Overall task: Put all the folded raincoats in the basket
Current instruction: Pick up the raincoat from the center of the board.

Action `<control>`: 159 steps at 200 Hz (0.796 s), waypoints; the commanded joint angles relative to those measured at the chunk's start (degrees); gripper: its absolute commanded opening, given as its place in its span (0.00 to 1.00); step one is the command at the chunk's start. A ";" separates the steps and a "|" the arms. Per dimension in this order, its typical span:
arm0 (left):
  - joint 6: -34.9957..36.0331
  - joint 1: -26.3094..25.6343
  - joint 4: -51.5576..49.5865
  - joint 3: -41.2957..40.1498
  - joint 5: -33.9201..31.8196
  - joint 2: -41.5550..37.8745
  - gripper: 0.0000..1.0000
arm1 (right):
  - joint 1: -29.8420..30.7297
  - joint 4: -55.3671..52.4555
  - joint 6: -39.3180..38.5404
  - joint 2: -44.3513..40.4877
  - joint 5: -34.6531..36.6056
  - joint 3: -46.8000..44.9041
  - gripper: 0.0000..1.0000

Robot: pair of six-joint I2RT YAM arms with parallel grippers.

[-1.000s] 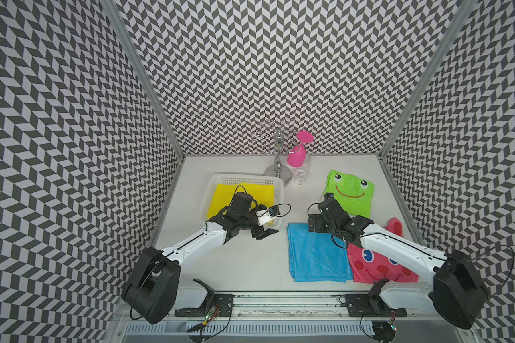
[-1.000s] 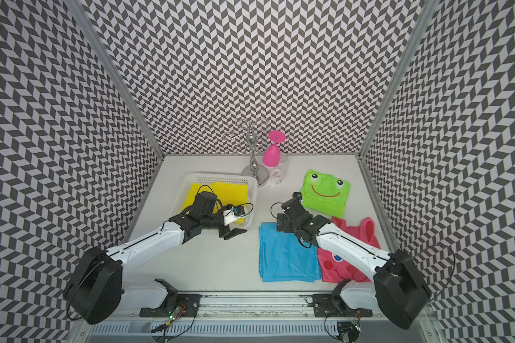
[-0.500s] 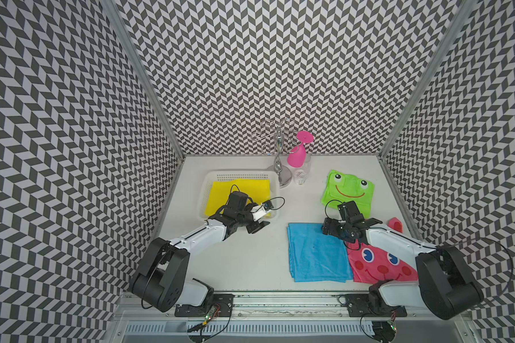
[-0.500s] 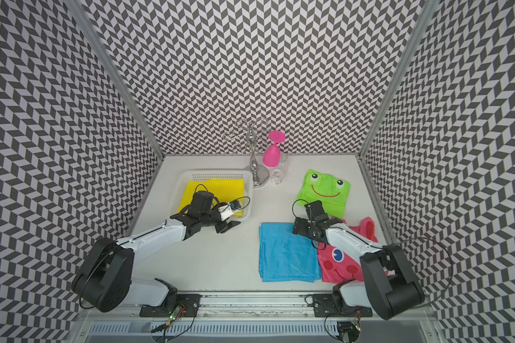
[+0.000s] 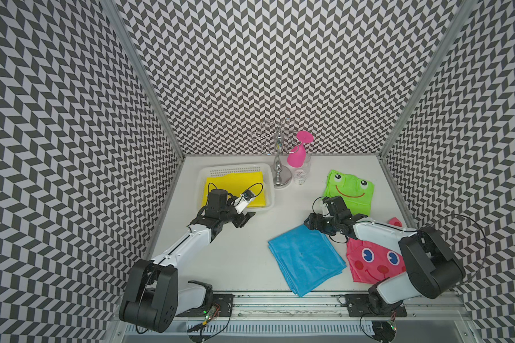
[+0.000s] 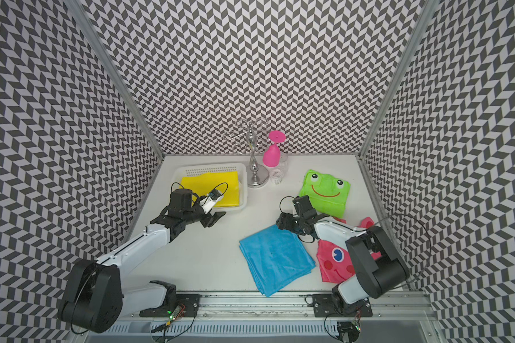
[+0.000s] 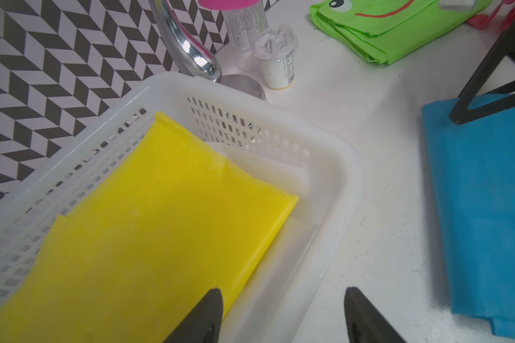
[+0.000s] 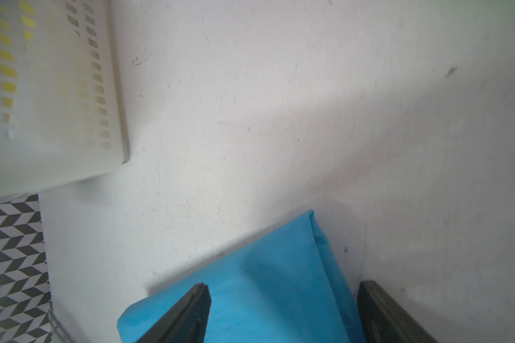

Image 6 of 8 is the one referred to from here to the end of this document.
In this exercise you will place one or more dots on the white plastic perforated basket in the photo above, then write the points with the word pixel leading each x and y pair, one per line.
pixel 197 170

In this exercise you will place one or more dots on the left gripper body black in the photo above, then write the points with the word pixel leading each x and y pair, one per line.
pixel 194 214

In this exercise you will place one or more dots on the silver metal glass rack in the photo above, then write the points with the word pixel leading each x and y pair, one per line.
pixel 257 174

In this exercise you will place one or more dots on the pink plastic wine glass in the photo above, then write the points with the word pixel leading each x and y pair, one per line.
pixel 271 157

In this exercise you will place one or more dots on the clear wine glass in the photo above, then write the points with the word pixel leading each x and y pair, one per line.
pixel 278 173

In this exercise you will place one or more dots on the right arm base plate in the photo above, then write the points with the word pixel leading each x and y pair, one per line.
pixel 325 305

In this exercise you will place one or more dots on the pink cartoon raincoat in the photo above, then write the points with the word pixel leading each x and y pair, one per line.
pixel 335 263

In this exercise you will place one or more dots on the blue towel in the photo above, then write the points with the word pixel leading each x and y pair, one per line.
pixel 275 259

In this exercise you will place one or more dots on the yellow raincoat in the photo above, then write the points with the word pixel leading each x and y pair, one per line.
pixel 225 182

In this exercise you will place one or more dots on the aluminium front rail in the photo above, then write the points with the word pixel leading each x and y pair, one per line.
pixel 394 305

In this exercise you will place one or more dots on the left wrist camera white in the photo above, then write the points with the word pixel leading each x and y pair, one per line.
pixel 210 201

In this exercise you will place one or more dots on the left aluminium corner post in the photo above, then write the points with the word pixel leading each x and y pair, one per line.
pixel 85 25

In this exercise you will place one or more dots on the aluminium corner post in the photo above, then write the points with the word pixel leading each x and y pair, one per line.
pixel 408 54
pixel 85 25

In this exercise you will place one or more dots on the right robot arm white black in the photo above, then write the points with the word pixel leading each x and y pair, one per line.
pixel 378 265

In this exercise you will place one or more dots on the green frog raincoat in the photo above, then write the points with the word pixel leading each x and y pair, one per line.
pixel 327 194

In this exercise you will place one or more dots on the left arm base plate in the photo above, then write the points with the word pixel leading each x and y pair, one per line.
pixel 178 306

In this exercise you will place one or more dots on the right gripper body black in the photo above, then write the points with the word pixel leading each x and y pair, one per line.
pixel 293 224

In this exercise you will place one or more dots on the right aluminium corner post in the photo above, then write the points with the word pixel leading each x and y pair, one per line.
pixel 408 54

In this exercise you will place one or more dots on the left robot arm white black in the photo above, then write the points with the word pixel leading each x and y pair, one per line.
pixel 95 298

